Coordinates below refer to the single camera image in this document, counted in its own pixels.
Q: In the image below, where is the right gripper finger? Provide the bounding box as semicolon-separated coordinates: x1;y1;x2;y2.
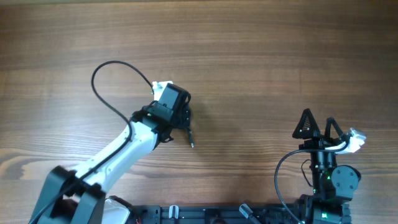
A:
292;108;320;139
323;116;345;141

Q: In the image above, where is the black USB cable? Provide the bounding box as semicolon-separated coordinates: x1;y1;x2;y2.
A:
185;127;195;148

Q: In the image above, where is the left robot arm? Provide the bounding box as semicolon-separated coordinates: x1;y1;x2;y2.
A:
30;81;191;223

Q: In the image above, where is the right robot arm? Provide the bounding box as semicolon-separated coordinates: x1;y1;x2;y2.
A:
292;109;366;224

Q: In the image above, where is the right black camera cable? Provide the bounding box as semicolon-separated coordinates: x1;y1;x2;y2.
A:
274;141;351;224

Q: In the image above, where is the black camera cable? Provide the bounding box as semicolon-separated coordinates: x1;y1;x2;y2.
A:
274;141;351;224
29;60;155;224

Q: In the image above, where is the left black camera cable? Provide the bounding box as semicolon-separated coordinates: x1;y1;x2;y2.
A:
29;60;155;224

